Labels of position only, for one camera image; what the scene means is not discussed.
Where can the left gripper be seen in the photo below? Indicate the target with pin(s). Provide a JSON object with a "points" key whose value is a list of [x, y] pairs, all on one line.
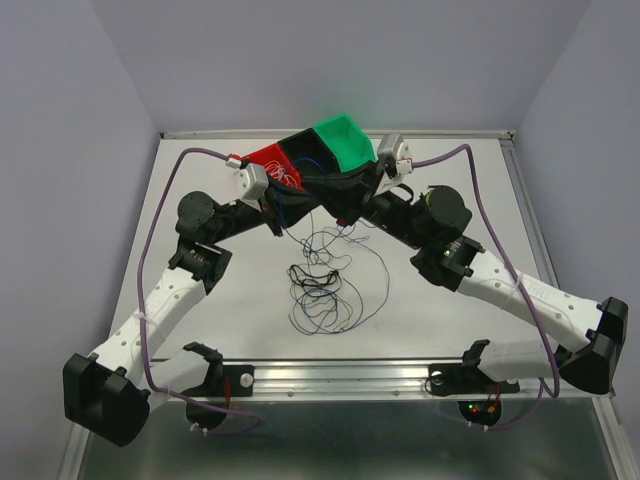
{"points": [[296, 203]]}

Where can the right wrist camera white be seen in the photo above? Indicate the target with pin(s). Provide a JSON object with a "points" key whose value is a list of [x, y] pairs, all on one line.
{"points": [[394, 162]]}

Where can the aluminium front rail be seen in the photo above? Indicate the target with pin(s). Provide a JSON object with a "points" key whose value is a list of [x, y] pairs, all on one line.
{"points": [[317, 381]]}

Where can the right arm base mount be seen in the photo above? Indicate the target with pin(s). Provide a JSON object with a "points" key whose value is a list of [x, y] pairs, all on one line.
{"points": [[446, 379]]}

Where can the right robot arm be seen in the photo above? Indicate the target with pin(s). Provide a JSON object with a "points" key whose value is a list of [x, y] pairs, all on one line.
{"points": [[581, 340]]}

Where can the green plastic bin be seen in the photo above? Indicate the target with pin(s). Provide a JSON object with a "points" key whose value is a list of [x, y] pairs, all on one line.
{"points": [[351, 147]]}

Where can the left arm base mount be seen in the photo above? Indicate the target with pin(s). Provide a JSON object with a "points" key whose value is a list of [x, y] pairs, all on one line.
{"points": [[235, 379]]}

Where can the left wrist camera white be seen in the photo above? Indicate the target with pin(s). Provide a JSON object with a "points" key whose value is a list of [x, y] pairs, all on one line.
{"points": [[252, 182]]}

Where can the red plastic bin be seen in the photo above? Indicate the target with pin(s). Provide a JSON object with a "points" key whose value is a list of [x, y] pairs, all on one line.
{"points": [[277, 165]]}

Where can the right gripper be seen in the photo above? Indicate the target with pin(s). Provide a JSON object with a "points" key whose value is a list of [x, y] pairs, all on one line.
{"points": [[347, 194]]}

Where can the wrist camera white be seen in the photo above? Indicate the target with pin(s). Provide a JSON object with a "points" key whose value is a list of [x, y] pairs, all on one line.
{"points": [[252, 182], [394, 162]]}

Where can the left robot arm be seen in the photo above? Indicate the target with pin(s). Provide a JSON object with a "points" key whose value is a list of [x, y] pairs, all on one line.
{"points": [[113, 390]]}

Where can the black plastic bin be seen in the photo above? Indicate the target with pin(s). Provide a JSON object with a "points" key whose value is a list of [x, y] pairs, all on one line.
{"points": [[309, 154]]}

